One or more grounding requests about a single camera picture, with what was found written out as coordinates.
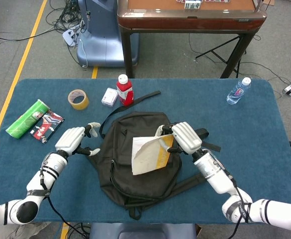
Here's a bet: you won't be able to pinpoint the brown mahjong table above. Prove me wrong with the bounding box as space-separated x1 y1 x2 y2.
117 0 268 79

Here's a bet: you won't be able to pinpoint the white power strip with plugs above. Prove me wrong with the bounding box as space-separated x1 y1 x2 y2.
62 23 86 47

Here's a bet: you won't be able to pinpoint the yellow tape roll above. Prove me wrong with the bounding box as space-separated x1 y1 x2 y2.
68 89 90 111

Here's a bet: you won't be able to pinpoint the thin black floor cable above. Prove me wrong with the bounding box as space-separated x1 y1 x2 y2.
188 33 291 94

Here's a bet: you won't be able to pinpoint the long black floor cable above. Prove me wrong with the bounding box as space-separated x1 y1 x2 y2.
0 26 61 42

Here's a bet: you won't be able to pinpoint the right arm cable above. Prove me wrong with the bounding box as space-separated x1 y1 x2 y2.
202 148 252 239

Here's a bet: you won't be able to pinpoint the black red snack package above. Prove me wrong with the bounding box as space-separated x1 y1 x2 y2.
29 111 65 144

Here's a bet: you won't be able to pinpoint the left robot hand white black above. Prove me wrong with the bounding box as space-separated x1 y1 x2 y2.
55 121 101 157

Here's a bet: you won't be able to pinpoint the green chips can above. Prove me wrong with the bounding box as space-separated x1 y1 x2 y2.
5 99 50 139

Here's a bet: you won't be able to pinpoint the small white plastic box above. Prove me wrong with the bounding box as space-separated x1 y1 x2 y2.
101 87 119 108

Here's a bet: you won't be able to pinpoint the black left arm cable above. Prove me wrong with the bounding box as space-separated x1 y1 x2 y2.
39 154 89 239

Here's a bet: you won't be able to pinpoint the white yellow paper booklet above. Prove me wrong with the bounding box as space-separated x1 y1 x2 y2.
131 134 175 176

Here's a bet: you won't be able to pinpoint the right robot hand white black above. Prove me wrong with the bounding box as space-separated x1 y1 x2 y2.
155 121 203 154

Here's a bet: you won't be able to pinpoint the blue table cloth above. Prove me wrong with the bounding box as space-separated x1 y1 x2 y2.
0 78 291 226

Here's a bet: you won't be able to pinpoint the red-print mahjong tile row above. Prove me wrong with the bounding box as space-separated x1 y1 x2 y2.
176 0 231 4

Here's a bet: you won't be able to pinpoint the green-print mahjong tiles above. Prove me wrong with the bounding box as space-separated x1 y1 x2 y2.
184 0 202 10

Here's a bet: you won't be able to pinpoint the white hanging cable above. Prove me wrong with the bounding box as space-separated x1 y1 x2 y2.
78 14 89 68

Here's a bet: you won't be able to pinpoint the black backpack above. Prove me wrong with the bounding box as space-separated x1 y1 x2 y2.
88 91 222 220

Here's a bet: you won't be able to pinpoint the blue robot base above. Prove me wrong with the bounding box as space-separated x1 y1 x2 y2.
89 223 197 239

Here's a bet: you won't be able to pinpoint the blue grey machine base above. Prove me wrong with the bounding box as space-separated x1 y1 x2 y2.
76 0 140 68

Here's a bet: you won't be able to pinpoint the black cable bundle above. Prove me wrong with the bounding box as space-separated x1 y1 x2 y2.
47 0 86 34

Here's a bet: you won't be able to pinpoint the red juice bottle white cap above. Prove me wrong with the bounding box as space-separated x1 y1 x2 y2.
116 74 134 107

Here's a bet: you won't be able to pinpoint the clear water bottle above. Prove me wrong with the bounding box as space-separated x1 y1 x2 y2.
226 77 252 105

